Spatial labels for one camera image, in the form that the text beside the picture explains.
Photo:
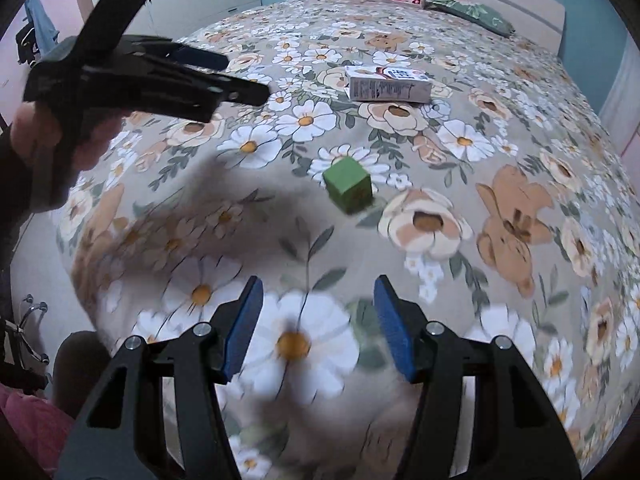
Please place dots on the green cube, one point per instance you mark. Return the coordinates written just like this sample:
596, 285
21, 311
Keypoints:
345, 182

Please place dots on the chrome office chair base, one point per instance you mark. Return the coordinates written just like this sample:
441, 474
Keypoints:
25, 332

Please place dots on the floral bedsheet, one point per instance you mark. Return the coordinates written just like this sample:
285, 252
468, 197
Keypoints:
500, 160

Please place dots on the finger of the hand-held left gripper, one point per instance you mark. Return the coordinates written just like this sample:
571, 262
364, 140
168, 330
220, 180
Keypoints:
235, 92
200, 60

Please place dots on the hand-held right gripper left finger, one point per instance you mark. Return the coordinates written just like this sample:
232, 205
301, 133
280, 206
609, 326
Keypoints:
242, 330

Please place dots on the person's left hand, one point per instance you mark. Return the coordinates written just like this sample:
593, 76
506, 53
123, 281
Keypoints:
25, 130

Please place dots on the pale curtain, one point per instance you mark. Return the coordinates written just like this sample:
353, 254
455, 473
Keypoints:
622, 100

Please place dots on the black bag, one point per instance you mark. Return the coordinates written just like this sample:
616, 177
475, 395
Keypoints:
27, 42

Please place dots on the grey trouser leg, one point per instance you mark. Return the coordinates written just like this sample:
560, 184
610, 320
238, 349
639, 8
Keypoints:
75, 375

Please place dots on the white blue milk carton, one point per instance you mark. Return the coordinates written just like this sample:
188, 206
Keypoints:
390, 91

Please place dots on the pink clothing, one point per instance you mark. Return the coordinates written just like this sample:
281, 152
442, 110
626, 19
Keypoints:
25, 425

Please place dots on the green floral pillow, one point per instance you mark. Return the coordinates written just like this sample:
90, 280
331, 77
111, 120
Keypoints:
475, 12

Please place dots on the blue hanging garment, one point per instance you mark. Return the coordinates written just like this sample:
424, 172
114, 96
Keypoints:
42, 25

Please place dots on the person's left forearm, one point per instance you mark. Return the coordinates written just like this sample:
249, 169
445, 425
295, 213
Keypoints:
15, 185

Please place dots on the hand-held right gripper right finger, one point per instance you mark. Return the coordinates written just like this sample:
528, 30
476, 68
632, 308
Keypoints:
395, 330

